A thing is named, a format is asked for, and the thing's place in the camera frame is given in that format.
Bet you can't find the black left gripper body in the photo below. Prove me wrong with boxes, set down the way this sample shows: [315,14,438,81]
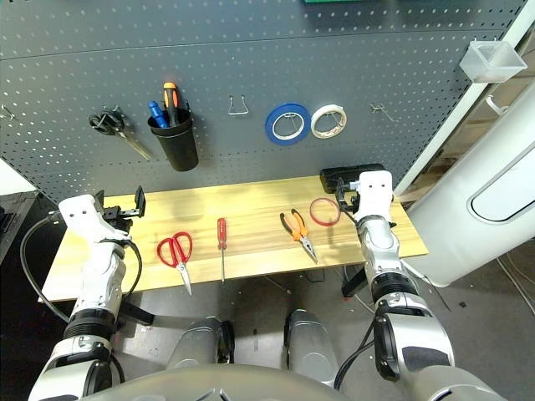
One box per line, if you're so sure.
[102,204,139,233]

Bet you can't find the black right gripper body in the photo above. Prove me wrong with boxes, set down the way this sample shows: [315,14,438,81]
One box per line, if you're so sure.
[335,178,360,212]

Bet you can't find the red tape ring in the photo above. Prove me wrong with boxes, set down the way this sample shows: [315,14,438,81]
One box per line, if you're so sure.
[309,197,341,227]

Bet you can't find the orange black pliers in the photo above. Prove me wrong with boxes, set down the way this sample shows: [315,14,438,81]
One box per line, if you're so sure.
[279,208,319,265]

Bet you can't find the red handle scissors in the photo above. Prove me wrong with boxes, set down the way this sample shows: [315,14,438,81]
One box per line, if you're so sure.
[156,231,194,297]

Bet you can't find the red handle screwdriver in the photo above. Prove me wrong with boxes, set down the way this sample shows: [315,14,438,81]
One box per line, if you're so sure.
[217,217,228,284]

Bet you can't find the dark grey pegboard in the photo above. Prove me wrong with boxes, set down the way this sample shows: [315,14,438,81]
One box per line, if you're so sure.
[0,0,527,206]

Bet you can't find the black plastic case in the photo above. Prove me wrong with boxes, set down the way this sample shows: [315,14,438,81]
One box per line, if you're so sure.
[319,163,386,194]

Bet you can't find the black tool cup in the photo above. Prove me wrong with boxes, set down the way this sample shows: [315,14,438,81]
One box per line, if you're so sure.
[146,109,200,173]

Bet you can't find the black table leg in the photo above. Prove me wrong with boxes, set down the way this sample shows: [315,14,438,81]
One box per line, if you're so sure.
[342,266,367,297]
[120,302,155,326]

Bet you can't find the black metal rack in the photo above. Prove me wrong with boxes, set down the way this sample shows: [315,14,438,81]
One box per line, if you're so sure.
[0,191,41,264]

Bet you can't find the white tape roll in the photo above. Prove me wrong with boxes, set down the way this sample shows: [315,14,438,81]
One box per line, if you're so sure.
[310,104,348,140]

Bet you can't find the white rounded appliance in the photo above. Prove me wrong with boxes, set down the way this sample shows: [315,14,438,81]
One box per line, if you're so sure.
[407,94,535,289]

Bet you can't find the blue tape roll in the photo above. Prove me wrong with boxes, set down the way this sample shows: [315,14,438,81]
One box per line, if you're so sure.
[264,102,312,146]

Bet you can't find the brown wooden shelf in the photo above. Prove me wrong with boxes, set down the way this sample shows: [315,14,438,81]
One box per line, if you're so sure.
[400,77,535,193]

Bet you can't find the silver right robot leg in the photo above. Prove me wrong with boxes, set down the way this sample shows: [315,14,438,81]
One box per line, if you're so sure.
[283,308,339,385]

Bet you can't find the silver robot leg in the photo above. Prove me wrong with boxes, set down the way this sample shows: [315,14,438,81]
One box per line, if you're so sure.
[166,316,235,371]
[283,308,339,385]

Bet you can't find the silver left robot leg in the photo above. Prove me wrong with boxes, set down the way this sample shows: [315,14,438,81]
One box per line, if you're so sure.
[166,316,235,371]

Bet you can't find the white plastic hook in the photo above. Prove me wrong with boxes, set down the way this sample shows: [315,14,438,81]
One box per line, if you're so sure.
[484,94,509,116]

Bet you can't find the translucent plastic bin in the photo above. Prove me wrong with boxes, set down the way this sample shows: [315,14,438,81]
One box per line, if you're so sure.
[459,40,528,84]

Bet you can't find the grey robot torso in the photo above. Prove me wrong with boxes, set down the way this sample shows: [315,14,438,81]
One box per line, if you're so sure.
[79,363,348,401]

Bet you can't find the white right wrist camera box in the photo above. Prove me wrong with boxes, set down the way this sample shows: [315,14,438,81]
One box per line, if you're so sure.
[358,170,395,218]

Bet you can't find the black handle scissors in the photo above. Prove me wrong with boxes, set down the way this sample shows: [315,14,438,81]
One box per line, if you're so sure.
[88,106,154,162]

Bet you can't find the blue handle screwdriver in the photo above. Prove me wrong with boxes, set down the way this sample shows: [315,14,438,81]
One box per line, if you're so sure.
[148,100,171,129]

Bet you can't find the orange black handle screwdriver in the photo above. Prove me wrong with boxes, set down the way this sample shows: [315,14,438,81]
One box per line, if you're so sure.
[162,82,181,126]

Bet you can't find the steel wire pliers holder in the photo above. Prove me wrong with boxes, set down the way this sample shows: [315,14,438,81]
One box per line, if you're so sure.
[227,94,251,116]

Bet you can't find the white pegboard frame post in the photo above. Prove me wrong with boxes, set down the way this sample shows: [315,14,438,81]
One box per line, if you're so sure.
[392,0,535,197]

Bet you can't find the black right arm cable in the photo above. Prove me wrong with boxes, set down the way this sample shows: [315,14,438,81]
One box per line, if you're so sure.
[334,317,377,389]

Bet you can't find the white floor cable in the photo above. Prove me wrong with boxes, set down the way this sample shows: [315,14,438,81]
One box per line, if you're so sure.
[497,254,535,314]

